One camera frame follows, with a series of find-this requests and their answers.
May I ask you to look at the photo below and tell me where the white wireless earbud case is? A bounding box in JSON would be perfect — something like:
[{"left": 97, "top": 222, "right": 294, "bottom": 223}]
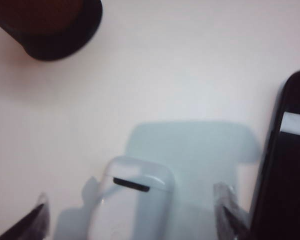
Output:
[{"left": 86, "top": 154, "right": 175, "bottom": 240}]

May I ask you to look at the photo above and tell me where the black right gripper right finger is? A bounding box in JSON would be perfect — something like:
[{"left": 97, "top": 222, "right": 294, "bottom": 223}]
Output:
[{"left": 213, "top": 181, "right": 252, "bottom": 240}]

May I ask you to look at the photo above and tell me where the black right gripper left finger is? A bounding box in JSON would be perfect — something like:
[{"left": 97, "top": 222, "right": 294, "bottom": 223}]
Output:
[{"left": 0, "top": 192, "right": 51, "bottom": 240}]

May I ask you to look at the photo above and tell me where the black mesh pen holder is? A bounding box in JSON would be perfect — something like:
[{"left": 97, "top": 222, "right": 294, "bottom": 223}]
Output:
[{"left": 0, "top": 0, "right": 103, "bottom": 61}]

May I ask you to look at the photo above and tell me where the black smartphone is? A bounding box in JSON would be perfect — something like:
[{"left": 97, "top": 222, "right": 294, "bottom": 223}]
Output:
[{"left": 248, "top": 69, "right": 300, "bottom": 240}]

